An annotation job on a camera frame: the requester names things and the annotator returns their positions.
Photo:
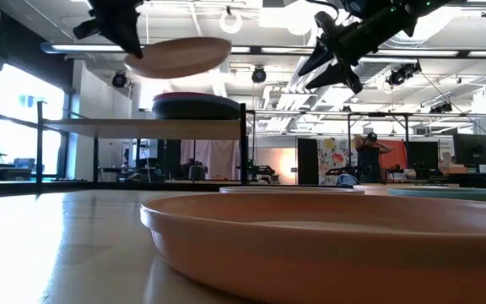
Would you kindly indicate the person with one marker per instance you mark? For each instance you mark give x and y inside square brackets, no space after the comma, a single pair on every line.
[368,162]

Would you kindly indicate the sage green plate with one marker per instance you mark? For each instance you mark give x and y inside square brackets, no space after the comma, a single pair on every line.
[458,195]

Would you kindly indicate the overhead LED light bar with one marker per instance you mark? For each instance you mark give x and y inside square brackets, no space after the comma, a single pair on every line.
[61,48]

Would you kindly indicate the blue and white helmet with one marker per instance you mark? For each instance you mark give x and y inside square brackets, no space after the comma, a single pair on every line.
[347,180]

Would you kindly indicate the black monitor on stand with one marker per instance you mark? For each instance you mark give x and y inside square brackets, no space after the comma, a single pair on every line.
[472,149]

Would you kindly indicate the pink plate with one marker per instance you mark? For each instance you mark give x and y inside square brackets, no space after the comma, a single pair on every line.
[179,59]

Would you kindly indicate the black ceiling spotlight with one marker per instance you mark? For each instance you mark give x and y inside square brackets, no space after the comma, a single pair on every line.
[119,79]
[258,74]

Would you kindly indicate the pale beige plate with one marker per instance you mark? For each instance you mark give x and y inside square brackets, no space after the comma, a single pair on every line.
[289,190]

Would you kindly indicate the orange plate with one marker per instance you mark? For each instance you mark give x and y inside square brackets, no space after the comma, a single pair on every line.
[310,262]

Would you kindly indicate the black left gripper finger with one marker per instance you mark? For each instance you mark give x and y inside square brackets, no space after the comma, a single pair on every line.
[133,38]

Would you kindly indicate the blue plate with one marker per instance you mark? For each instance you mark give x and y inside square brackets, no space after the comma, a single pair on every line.
[211,102]

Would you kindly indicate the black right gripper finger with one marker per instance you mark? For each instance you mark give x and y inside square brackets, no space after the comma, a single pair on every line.
[333,78]
[319,57]

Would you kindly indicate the colourful wall poster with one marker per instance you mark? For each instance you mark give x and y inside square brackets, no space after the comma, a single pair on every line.
[333,158]

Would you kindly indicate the dark grey plate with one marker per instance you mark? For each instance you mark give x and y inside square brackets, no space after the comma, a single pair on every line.
[192,114]

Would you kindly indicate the black metal rack shelf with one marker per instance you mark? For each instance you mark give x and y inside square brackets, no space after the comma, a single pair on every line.
[142,128]

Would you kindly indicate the orange-red cloth panel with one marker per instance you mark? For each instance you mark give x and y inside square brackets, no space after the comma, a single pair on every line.
[397,154]

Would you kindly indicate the white curtain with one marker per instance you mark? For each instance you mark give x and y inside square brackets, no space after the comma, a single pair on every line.
[213,158]

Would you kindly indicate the light peach plate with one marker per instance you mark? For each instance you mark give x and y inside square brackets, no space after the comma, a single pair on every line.
[376,190]

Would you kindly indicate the black ceiling camera cluster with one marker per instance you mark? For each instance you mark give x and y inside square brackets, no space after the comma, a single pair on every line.
[401,76]

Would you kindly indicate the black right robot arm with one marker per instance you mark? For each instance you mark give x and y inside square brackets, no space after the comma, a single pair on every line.
[416,6]

